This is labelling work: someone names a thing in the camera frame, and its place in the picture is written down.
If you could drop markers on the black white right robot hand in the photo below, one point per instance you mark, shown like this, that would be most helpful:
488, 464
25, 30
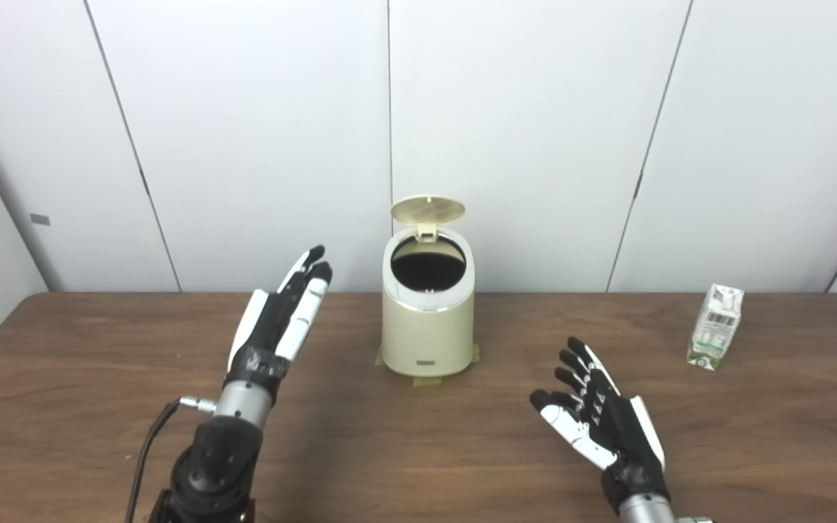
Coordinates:
618, 436

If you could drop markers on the cream round bin lid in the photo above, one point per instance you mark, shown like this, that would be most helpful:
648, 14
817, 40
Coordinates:
427, 211

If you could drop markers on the small grey wall tag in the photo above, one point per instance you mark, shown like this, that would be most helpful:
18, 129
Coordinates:
40, 219

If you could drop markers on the cream-colored bin body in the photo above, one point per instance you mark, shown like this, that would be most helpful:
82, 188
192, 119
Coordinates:
427, 334

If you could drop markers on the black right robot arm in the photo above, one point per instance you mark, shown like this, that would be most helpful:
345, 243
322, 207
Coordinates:
647, 511

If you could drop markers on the white green milk carton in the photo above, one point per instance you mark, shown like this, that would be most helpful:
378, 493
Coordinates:
715, 327

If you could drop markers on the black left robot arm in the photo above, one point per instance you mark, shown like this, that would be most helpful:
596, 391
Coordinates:
215, 465

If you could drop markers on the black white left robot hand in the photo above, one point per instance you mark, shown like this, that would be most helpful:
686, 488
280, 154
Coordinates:
273, 327

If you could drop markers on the yellow masking tape piece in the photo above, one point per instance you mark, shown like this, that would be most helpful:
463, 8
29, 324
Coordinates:
427, 380

